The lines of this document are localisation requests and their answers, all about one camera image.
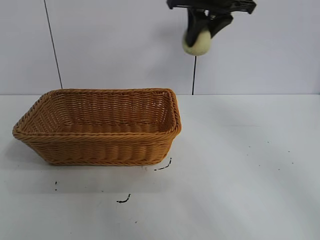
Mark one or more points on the brown woven wicker basket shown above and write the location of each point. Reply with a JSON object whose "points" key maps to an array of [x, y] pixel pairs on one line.
{"points": [[100, 145]]}

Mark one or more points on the pale yellow egg yolk pastry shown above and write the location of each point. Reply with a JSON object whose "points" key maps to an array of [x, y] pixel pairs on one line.
{"points": [[201, 46]]}

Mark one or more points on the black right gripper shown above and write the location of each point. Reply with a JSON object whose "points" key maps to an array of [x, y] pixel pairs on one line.
{"points": [[212, 4]]}

